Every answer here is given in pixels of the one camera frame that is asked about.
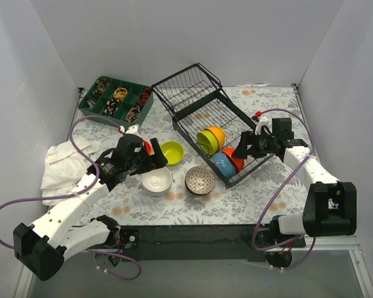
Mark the red orange bowl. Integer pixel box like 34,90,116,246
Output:
143,140,153,155

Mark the lime green bowl back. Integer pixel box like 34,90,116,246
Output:
160,141,184,166

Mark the lime green bowl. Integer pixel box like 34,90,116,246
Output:
196,130,219,155
160,141,184,166

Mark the blue bowl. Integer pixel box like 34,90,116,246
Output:
213,152,236,178

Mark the yellow orange bowl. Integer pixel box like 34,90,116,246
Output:
205,126,226,149

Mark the lime green bowl front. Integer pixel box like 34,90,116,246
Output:
196,130,219,155

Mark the brown patterned bowl row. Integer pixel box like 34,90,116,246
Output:
185,166,215,192
185,185,213,197

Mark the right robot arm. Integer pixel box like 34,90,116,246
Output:
233,114,357,247

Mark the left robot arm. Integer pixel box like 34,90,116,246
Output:
13,133,167,281

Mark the floral patterned table mat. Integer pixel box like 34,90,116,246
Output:
73,86,307,225

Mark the pink floral rolled belt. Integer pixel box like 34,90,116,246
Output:
125,106,142,123

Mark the green compartment organizer tray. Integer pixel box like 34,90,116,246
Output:
78,76,154,128

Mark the dark floral rolled belt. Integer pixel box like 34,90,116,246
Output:
103,98,121,117

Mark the red black rolled belt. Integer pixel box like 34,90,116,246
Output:
137,88,151,106

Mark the yellow rolled belt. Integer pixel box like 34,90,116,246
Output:
113,87,128,102

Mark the white crumpled cloth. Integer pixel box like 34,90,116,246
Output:
40,141,87,206

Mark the grey rolled belt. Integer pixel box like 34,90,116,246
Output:
82,99,96,110

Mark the brown patterned rolled belt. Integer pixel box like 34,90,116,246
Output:
93,78,110,95

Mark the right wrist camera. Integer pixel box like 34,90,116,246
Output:
252,111,269,135

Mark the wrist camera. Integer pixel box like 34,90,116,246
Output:
124,124,142,137
252,111,269,135

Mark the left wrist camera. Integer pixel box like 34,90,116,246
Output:
124,124,142,137

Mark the black wire dish rack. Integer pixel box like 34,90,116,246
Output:
151,63,272,188

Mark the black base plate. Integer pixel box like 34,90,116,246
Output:
116,224,306,267

